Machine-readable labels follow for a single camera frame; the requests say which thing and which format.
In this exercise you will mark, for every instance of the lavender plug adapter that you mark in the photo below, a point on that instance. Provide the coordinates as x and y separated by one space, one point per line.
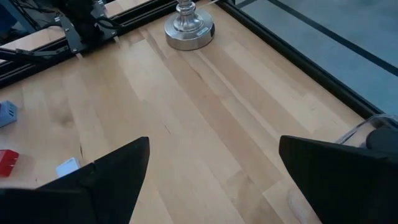
7 113

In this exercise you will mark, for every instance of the clear plastic container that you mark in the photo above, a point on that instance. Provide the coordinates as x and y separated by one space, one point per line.
351 132

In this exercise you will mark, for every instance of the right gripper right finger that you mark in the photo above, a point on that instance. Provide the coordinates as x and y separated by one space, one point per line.
348 186

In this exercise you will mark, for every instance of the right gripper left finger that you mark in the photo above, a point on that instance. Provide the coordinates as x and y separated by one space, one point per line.
77 199

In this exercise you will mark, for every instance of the dark blue sand timer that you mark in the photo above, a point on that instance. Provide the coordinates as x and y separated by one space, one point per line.
382 138

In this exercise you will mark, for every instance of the silver lamp with white shade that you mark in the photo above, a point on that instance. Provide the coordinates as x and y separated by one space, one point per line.
189 34

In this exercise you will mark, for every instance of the white box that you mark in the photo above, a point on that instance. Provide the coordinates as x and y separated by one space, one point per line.
67 167

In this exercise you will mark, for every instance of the red plug adapter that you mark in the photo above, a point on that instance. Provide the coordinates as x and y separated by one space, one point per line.
7 162

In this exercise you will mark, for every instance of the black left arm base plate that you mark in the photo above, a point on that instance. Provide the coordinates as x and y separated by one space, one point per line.
71 40

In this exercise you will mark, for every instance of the black aluminium table frame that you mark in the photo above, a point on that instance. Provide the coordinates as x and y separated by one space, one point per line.
295 55

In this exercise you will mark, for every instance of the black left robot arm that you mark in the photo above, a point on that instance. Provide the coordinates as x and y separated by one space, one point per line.
77 18

